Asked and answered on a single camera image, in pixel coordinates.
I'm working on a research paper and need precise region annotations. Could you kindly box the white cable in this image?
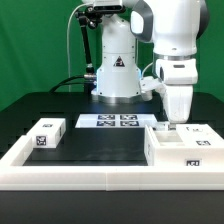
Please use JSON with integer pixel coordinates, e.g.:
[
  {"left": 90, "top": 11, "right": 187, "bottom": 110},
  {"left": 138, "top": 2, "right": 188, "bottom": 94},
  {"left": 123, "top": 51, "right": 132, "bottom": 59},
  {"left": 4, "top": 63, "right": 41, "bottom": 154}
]
[{"left": 66, "top": 3, "right": 88, "bottom": 94}]

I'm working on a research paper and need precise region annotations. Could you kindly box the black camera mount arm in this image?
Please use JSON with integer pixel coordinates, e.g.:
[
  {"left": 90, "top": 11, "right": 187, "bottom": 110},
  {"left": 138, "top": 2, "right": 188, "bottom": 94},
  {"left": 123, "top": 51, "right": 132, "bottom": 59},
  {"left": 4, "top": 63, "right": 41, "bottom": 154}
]
[{"left": 75, "top": 4, "right": 125, "bottom": 94}]

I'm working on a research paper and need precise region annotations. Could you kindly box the white cabinet door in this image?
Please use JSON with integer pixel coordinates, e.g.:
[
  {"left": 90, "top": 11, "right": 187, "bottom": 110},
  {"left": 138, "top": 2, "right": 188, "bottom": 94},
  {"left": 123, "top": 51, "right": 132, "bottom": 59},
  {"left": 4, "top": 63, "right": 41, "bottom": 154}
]
[
  {"left": 154, "top": 121, "right": 168, "bottom": 131},
  {"left": 176, "top": 124, "right": 224, "bottom": 147}
]

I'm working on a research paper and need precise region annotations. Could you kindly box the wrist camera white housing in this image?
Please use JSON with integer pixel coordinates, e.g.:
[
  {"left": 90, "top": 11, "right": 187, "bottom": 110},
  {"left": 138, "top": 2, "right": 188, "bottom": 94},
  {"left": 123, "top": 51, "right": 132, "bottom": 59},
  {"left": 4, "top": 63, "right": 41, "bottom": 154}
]
[{"left": 139, "top": 76, "right": 163, "bottom": 101}]

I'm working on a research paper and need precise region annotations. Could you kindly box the white flat top panel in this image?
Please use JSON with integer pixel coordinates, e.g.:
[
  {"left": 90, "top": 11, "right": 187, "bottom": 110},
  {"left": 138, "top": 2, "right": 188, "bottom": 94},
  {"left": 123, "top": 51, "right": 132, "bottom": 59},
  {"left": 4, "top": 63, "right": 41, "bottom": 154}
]
[{"left": 75, "top": 114, "right": 157, "bottom": 128}]

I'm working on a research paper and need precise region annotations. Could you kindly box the small white block with tag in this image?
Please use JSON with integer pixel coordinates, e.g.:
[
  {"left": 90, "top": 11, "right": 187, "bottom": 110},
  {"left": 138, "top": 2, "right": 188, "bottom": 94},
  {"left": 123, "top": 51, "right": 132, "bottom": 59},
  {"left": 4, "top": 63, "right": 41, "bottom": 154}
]
[{"left": 27, "top": 118, "right": 66, "bottom": 148}]

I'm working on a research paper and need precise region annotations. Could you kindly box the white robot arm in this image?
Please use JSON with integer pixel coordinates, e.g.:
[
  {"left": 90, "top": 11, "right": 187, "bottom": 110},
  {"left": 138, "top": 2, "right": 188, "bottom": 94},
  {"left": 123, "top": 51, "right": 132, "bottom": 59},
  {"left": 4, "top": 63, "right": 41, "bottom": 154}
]
[{"left": 82, "top": 0, "right": 209, "bottom": 124}]

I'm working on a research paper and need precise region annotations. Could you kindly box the white cabinet body box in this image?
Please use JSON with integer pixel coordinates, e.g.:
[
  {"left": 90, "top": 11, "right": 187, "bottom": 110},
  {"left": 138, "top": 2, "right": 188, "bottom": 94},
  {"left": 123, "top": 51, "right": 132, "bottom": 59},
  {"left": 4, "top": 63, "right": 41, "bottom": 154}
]
[{"left": 144, "top": 126, "right": 224, "bottom": 167}]

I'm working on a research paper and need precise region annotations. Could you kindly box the black cable bundle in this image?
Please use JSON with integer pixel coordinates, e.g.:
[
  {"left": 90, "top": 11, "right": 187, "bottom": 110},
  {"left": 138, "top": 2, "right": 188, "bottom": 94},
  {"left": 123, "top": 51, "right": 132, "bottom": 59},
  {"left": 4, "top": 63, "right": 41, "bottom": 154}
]
[{"left": 49, "top": 75, "right": 98, "bottom": 94}]

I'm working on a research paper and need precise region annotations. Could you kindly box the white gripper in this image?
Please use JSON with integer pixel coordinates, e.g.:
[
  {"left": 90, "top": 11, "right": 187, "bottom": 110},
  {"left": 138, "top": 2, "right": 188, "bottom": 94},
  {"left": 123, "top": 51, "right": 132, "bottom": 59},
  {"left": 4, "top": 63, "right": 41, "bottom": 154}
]
[{"left": 155, "top": 59, "right": 198, "bottom": 130}]

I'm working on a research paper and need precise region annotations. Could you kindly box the white U-shaped boundary frame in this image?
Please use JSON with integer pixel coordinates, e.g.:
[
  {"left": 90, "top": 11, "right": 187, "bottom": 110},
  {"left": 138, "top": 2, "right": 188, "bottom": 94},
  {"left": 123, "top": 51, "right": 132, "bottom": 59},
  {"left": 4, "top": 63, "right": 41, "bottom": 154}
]
[{"left": 0, "top": 136, "right": 224, "bottom": 191}]

